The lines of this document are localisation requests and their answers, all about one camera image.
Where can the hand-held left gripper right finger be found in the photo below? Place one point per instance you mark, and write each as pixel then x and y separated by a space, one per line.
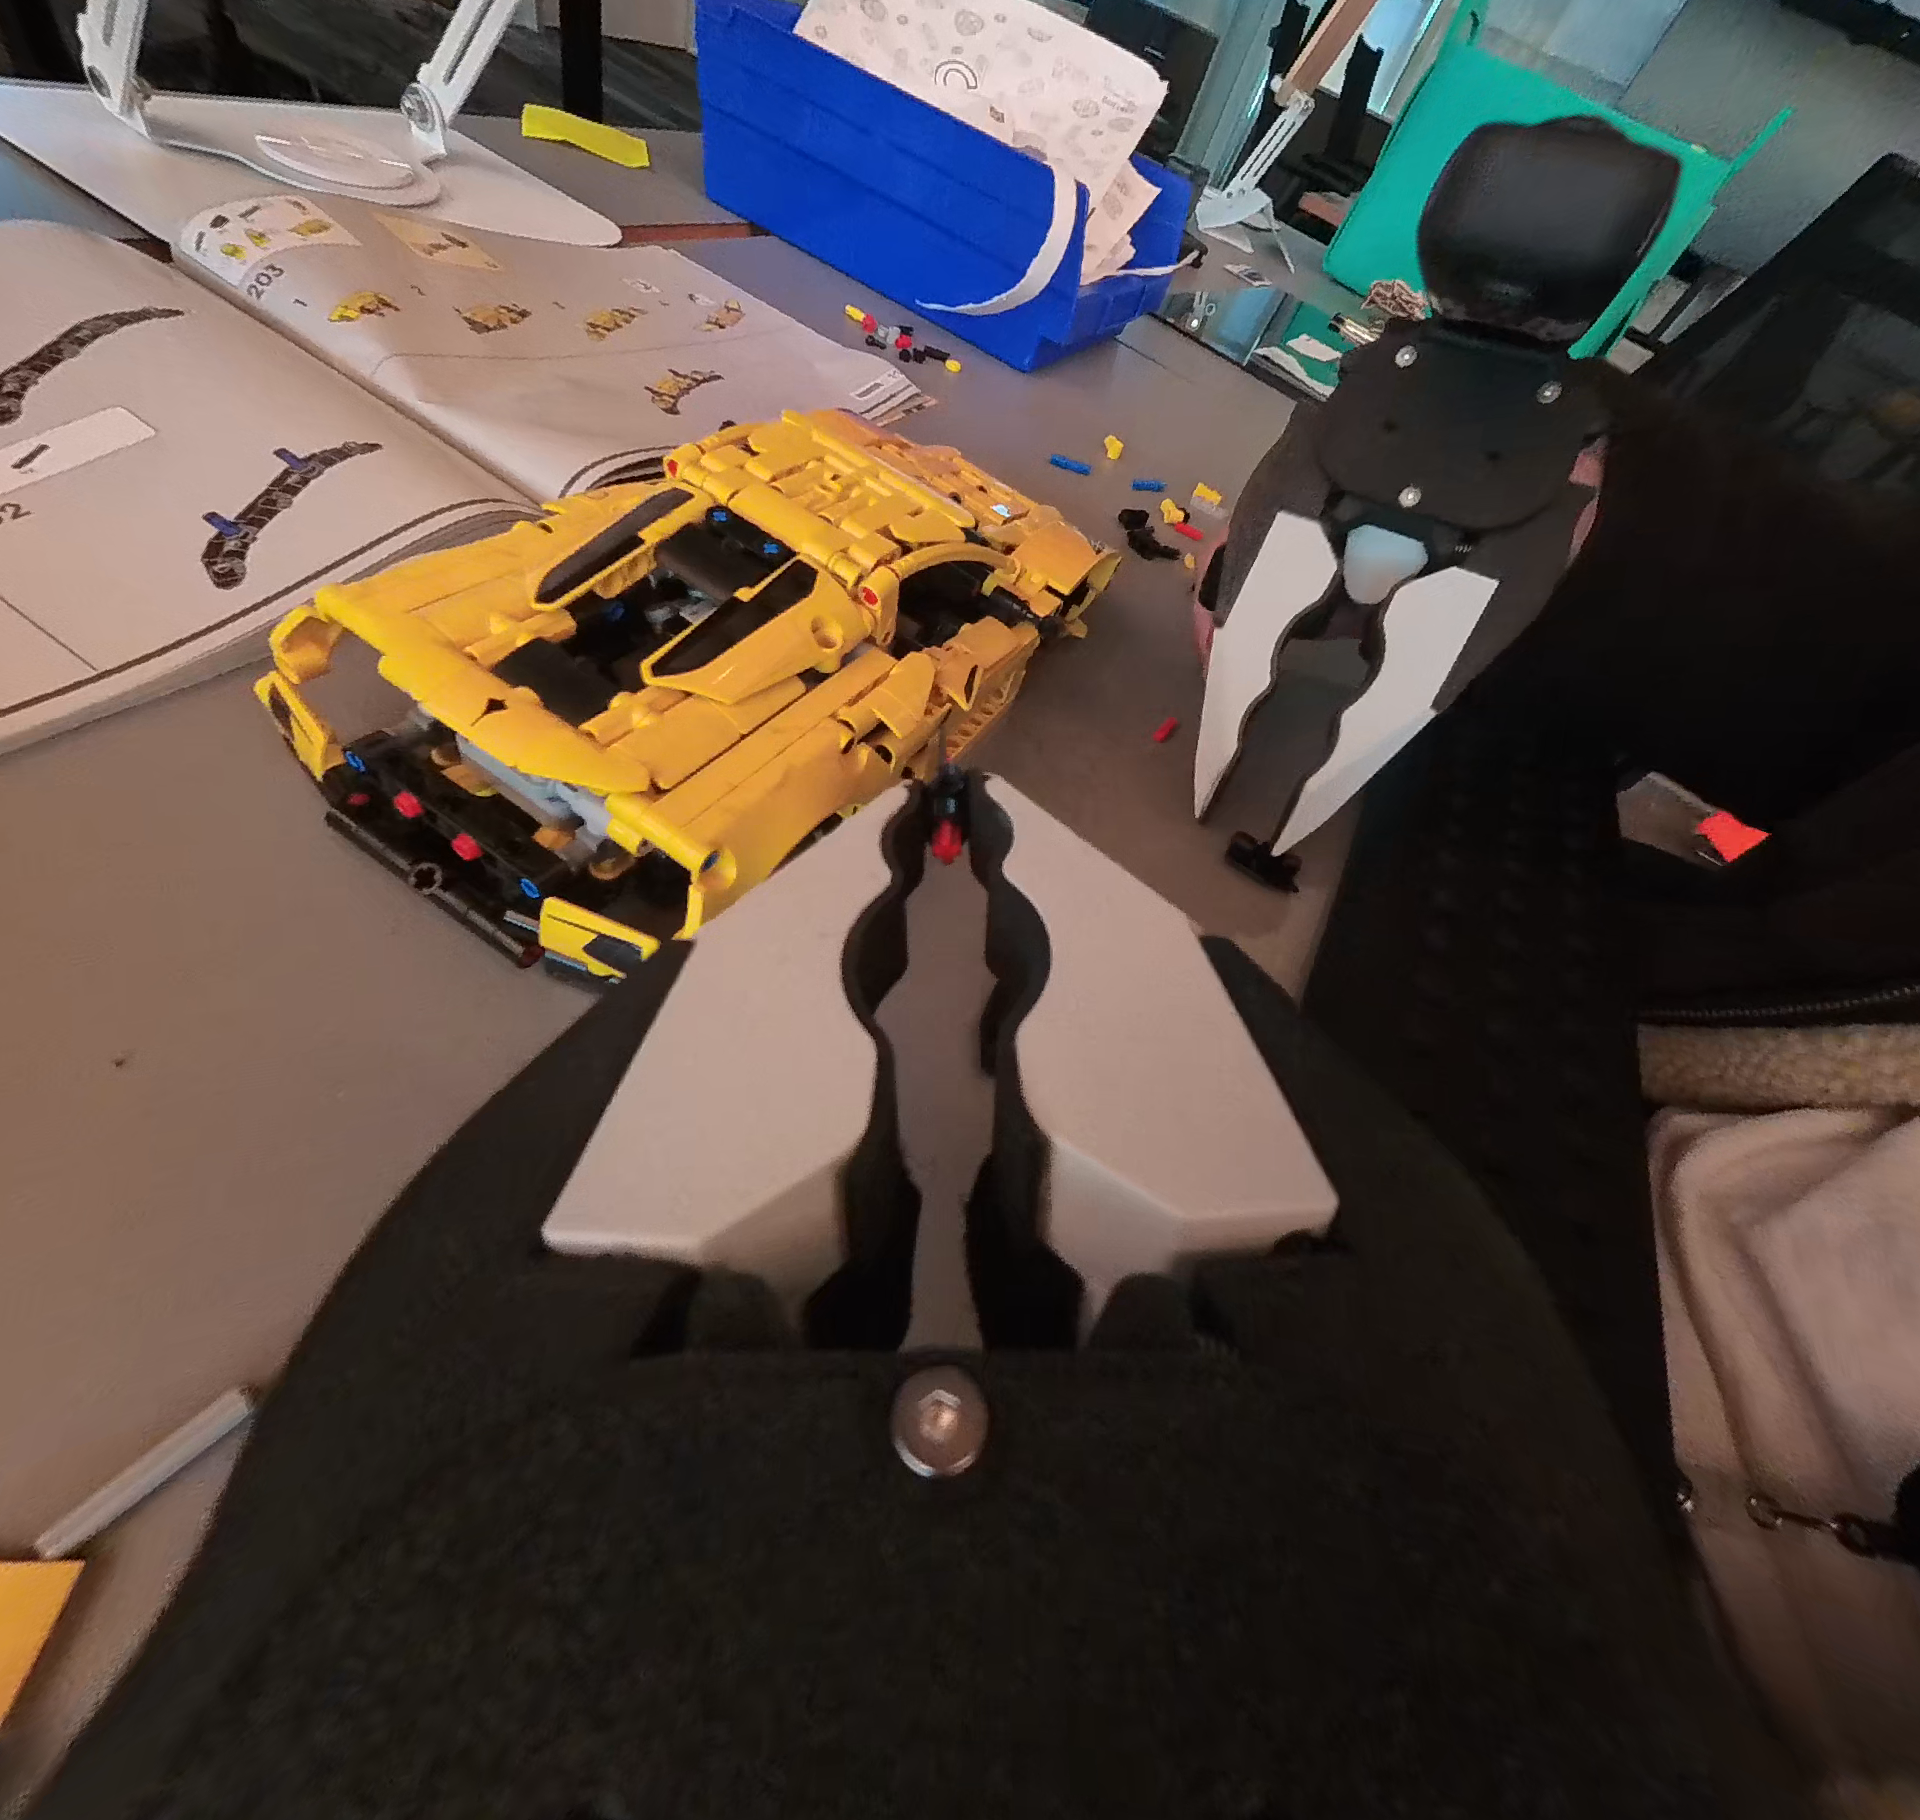
pixel 1185 1085

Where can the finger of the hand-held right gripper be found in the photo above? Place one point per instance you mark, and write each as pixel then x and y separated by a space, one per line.
pixel 1245 650
pixel 1395 681

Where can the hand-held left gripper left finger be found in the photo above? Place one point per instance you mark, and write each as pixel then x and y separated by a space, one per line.
pixel 705 1100

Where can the yellow brick car model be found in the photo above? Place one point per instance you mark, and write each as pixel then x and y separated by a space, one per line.
pixel 751 681

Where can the person's right forearm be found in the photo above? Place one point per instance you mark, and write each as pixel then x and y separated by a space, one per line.
pixel 1725 575

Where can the grey desk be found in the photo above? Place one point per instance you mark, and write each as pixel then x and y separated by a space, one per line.
pixel 224 1100

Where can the person's right hand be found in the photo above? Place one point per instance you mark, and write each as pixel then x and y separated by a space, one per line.
pixel 1209 604

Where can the wooden model kit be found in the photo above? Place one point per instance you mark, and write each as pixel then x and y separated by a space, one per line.
pixel 1395 302

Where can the white printed card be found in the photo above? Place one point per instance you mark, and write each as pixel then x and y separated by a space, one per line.
pixel 1305 346

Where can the green panel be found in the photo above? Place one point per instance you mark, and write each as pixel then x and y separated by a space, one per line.
pixel 1441 124

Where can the black mesh chair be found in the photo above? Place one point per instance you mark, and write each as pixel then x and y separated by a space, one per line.
pixel 1802 319

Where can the red plastic piece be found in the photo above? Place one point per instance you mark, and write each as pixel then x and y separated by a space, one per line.
pixel 1727 837

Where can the black fleece-lined jacket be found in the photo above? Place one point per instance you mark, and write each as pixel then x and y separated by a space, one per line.
pixel 1769 1012

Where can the blue plastic bin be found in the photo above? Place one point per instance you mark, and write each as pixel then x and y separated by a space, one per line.
pixel 871 185

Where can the white patterned paper bag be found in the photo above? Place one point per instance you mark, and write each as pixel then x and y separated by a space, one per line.
pixel 975 52

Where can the beige trousers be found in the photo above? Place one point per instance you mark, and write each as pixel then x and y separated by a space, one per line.
pixel 1802 1327

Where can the white plastic strip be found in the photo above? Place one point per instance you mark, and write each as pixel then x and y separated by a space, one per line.
pixel 143 1468

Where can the yellow tape piece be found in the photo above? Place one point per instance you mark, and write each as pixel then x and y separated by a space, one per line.
pixel 30 1625
pixel 586 137

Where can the open instruction booklet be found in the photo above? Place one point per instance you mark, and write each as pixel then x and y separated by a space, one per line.
pixel 224 396

